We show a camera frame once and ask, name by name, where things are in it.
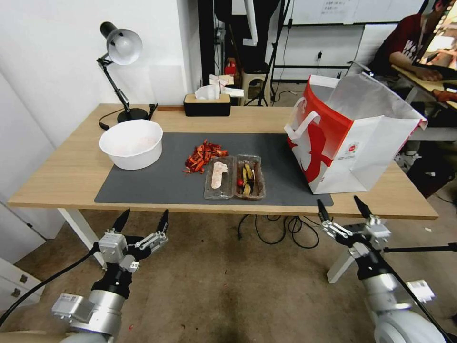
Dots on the stack of papers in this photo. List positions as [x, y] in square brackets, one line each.
[225, 81]

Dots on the wooden desk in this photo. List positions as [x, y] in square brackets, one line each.
[421, 83]

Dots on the small red box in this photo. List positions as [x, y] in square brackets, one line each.
[231, 68]

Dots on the black tripod stand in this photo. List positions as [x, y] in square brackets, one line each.
[275, 53]

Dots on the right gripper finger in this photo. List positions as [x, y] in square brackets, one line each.
[324, 212]
[364, 209]

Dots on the white tissue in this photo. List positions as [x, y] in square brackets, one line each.
[207, 92]

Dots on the white drawer unit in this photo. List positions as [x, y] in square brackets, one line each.
[14, 282]

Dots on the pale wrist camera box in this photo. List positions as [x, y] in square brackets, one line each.
[377, 229]
[113, 247]

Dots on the pile of red chili pieces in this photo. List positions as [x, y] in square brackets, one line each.
[201, 157]

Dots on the black tissue box wooden lid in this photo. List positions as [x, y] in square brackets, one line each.
[207, 107]

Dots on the white table leg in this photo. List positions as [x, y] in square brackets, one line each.
[339, 266]
[76, 228]

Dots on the clear plastic takeout box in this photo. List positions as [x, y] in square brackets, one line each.
[208, 189]

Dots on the beige plastic stool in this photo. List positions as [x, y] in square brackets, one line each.
[255, 76]

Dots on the black and silver desk lamp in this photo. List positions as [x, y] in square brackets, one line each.
[125, 44]

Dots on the computer monitor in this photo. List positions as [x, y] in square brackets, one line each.
[442, 39]

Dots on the person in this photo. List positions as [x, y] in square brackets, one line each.
[403, 43]

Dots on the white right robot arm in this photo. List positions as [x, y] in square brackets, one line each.
[392, 321]

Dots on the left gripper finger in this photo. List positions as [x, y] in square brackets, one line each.
[163, 225]
[121, 221]

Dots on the yellow food strips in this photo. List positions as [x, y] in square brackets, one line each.
[245, 174]

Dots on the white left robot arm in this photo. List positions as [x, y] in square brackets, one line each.
[103, 311]

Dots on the white cabinet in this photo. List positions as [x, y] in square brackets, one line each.
[21, 221]

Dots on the dark grey desk mat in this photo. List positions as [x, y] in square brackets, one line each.
[160, 185]

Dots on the white round bowl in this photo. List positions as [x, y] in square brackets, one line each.
[132, 157]

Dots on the white whiteboard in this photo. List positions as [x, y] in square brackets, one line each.
[375, 10]

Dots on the red and white delivery bag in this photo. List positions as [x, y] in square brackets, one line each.
[357, 164]

